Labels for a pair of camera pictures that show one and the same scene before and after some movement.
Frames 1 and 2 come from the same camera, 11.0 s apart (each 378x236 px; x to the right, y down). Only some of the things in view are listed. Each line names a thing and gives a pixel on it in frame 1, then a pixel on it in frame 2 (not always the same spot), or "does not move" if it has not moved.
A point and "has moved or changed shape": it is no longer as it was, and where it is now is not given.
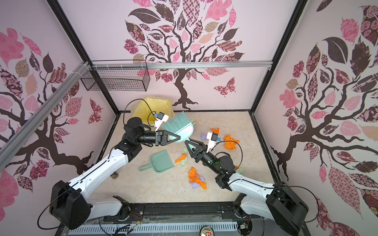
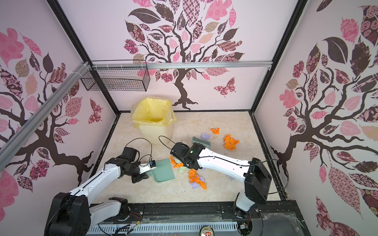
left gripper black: [161, 137] -> [140, 177]
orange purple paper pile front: [195, 179] does not move
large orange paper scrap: [230, 143] does not move
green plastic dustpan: [160, 162] has moved or changed shape
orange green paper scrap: [182, 159] has moved or changed shape
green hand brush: [179, 125] -> [205, 143]
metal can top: [206, 230] does not move
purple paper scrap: [204, 136] does not move
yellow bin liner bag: [146, 107] does not move
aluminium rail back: [170, 65] does not move
